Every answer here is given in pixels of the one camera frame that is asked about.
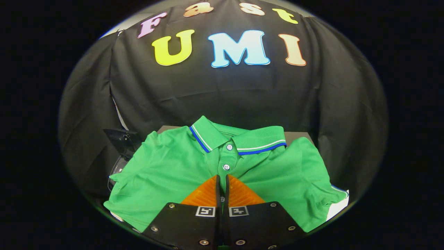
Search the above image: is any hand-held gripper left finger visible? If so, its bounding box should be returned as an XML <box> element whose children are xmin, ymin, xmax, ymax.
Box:
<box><xmin>142</xmin><ymin>175</ymin><xmax>221</xmax><ymax>250</ymax></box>

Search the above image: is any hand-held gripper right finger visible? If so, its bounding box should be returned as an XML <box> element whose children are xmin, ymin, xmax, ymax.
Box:
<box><xmin>222</xmin><ymin>175</ymin><xmax>306</xmax><ymax>250</ymax></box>

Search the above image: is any green polo shirt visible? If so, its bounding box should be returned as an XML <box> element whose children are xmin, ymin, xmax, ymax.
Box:
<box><xmin>103</xmin><ymin>116</ymin><xmax>348</xmax><ymax>233</ymax></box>

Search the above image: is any dark washing machine lid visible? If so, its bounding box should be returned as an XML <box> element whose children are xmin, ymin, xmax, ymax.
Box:
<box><xmin>103</xmin><ymin>128</ymin><xmax>142</xmax><ymax>160</ymax></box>

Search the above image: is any white paper sheet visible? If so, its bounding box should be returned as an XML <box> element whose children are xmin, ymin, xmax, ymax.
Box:
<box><xmin>326</xmin><ymin>186</ymin><xmax>350</xmax><ymax>221</ymax></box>

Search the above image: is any beige cabinet with dark top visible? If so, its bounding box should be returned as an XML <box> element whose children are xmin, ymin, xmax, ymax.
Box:
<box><xmin>157</xmin><ymin>125</ymin><xmax>314</xmax><ymax>146</ymax></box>

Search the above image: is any black backdrop cloth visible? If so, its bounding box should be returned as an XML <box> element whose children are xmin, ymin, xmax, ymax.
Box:
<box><xmin>57</xmin><ymin>0</ymin><xmax>389</xmax><ymax>202</ymax></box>

